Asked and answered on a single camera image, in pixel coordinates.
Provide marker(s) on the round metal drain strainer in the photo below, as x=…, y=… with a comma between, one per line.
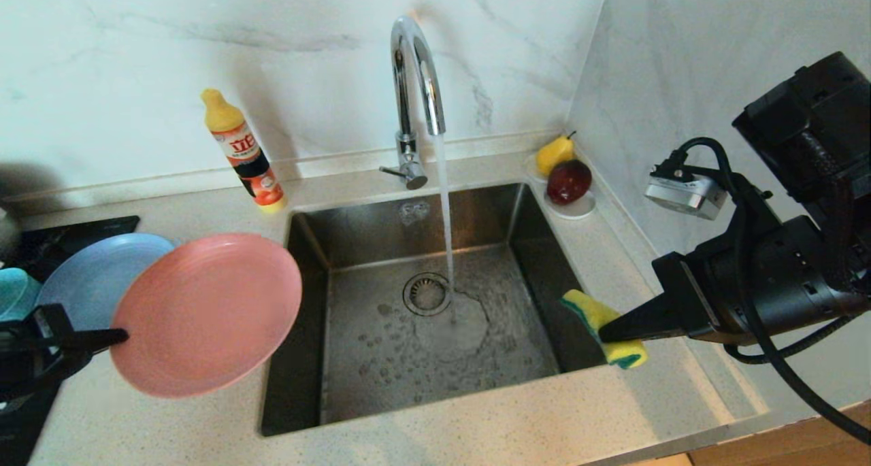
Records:
x=425, y=294

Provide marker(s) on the stainless steel sink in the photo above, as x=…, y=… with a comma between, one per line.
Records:
x=381, y=377

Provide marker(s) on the teal bowl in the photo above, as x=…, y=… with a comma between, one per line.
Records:
x=13, y=292

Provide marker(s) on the black glass cooktop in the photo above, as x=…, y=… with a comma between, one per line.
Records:
x=102, y=224

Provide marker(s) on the running water stream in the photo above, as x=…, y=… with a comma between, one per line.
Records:
x=446, y=214

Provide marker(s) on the yellow green sponge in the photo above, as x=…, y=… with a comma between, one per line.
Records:
x=595, y=316

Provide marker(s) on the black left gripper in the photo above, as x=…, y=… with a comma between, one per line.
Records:
x=34, y=347

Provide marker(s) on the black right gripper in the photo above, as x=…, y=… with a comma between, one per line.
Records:
x=687, y=296

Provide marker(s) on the small white dish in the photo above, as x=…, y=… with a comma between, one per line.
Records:
x=578, y=211

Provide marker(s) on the pink plate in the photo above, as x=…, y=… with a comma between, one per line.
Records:
x=204, y=316

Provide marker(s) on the yellow pear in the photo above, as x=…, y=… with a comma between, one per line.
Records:
x=552, y=154

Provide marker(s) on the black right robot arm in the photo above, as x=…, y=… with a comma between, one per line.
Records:
x=816, y=269

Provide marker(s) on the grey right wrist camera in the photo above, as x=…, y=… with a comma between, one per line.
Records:
x=684, y=190

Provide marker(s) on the blue-grey plate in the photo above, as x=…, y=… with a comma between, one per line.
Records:
x=88, y=282

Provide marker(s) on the chrome gooseneck faucet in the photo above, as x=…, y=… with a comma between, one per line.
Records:
x=408, y=30

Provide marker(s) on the yellow-capped detergent bottle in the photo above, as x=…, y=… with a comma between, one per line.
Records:
x=246, y=156

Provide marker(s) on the dark red apple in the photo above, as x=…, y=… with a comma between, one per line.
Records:
x=569, y=181

